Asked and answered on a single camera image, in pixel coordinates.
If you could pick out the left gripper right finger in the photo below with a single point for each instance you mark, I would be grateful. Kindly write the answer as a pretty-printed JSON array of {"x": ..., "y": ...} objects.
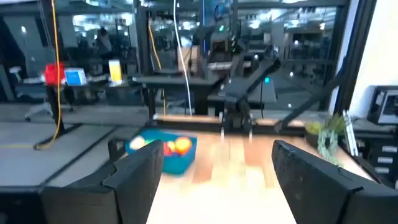
[{"x": 320, "y": 186}]

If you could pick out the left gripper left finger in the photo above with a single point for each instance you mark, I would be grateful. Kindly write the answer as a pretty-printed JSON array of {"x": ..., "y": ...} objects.
[{"x": 124, "y": 189}]

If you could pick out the tan toy potato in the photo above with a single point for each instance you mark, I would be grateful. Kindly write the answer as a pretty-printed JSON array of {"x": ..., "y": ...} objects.
[{"x": 137, "y": 142}]

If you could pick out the red green toy watermelon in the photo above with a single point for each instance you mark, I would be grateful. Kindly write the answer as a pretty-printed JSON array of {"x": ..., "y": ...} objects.
[{"x": 167, "y": 150}]

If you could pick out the yellow toy lemon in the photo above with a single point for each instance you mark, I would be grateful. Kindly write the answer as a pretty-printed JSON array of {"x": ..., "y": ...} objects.
[{"x": 171, "y": 145}]

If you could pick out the orange toy orange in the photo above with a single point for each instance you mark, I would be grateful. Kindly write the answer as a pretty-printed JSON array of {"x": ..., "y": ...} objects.
[{"x": 183, "y": 145}]

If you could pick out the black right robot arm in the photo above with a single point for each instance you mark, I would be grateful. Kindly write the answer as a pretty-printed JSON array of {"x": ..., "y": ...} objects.
[{"x": 239, "y": 90}]

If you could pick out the teal plastic tupperware container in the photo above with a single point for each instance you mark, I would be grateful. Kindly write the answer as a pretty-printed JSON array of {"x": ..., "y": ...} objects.
[{"x": 180, "y": 163}]

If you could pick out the artificial green plant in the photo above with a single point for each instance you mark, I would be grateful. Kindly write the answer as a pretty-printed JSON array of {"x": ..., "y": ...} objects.
[{"x": 328, "y": 135}]

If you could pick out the black drawer cabinet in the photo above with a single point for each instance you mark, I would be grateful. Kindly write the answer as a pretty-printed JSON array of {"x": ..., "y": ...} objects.
[{"x": 384, "y": 155}]

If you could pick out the black grey desktop device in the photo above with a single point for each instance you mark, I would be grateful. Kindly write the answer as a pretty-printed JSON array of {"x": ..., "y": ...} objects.
[{"x": 384, "y": 104}]

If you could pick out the white chair base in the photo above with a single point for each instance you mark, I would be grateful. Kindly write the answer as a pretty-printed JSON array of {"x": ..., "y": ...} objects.
[{"x": 38, "y": 110}]

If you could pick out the yellow canister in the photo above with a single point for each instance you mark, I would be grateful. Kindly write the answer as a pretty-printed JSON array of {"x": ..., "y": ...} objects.
[{"x": 115, "y": 70}]

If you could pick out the white blue box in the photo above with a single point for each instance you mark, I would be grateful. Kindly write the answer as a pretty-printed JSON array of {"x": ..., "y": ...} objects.
[{"x": 75, "y": 76}]

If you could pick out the red box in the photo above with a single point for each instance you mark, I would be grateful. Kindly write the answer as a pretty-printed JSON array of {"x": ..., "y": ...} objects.
[{"x": 53, "y": 73}]

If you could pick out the person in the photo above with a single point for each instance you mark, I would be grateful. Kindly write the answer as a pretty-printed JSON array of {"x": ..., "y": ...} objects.
[{"x": 104, "y": 42}]

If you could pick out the silver metal bracket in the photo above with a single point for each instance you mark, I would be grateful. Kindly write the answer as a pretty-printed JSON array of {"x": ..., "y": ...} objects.
[{"x": 349, "y": 133}]

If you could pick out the black metal table frame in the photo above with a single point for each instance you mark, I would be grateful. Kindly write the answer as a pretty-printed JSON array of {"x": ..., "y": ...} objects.
[{"x": 192, "y": 125}]

